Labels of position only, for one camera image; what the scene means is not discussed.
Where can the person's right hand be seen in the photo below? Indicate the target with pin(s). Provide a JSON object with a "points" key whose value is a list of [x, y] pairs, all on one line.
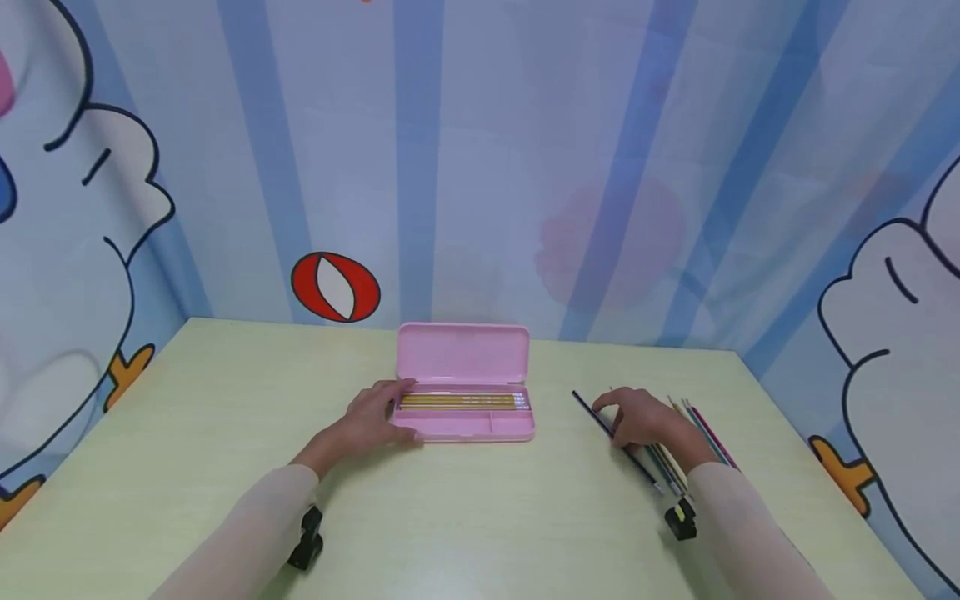
{"points": [[649, 421]]}

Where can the person's left hand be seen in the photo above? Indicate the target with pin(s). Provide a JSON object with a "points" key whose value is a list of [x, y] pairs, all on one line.
{"points": [[365, 425]]}

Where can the person's right fingers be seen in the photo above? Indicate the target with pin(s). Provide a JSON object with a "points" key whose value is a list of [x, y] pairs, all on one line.
{"points": [[609, 403]]}

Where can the person's left thumb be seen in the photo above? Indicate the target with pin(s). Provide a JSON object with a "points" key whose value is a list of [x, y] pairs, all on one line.
{"points": [[409, 437]]}

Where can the person's right thumb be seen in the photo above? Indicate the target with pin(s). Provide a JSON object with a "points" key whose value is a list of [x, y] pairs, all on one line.
{"points": [[626, 439]]}

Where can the person's left fingers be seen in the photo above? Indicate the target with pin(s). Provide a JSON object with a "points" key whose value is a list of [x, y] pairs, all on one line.
{"points": [[394, 388]]}

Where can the dark blue pencil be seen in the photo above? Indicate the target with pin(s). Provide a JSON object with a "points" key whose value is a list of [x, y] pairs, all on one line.
{"points": [[590, 410]]}

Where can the pink pencil case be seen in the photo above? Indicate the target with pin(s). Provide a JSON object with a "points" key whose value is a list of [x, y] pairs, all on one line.
{"points": [[461, 354]]}

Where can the person's right forearm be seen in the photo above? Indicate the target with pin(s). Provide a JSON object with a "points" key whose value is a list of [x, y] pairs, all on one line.
{"points": [[750, 533]]}

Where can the person's left forearm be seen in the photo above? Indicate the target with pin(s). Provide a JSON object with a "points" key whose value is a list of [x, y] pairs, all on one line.
{"points": [[251, 533]]}

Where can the yellow pencil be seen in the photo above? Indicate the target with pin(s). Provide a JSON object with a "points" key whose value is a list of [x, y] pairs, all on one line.
{"points": [[670, 467]]}

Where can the row of yellow pencils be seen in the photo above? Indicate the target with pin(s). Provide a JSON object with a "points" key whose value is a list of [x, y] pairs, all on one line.
{"points": [[465, 402]]}

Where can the green pencil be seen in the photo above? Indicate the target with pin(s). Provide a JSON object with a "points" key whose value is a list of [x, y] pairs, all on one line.
{"points": [[701, 429]]}

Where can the red pencil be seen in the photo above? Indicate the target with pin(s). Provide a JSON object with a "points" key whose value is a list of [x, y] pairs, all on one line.
{"points": [[712, 433]]}

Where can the black wrist band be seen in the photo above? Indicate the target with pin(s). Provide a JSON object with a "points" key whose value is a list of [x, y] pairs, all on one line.
{"points": [[307, 537], [681, 521]]}

